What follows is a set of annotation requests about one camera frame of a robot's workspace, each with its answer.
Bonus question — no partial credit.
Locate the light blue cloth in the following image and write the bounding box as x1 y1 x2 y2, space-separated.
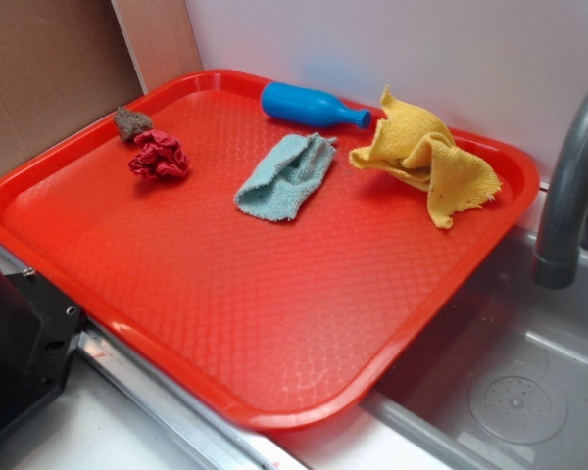
234 133 337 222

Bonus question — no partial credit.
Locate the yellow cloth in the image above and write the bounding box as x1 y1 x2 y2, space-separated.
349 87 502 230

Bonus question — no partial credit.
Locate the crumpled red cloth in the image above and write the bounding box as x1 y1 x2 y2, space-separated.
128 129 189 181

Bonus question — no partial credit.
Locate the red plastic tray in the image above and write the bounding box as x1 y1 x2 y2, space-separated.
0 70 539 431

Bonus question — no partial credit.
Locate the blue plastic bottle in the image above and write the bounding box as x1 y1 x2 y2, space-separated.
260 82 372 129

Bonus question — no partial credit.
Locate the brown grey sponge piece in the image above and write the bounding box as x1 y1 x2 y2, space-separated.
113 107 154 143

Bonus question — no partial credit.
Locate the grey plastic sink basin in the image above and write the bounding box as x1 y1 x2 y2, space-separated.
363 229 588 469

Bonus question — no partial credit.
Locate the grey sink faucet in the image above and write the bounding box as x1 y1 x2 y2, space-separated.
532 92 588 289

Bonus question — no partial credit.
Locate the brown cardboard panel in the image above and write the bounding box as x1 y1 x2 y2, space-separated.
0 1 202 176

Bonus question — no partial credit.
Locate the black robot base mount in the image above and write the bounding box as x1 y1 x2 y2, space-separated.
0 270 83 439

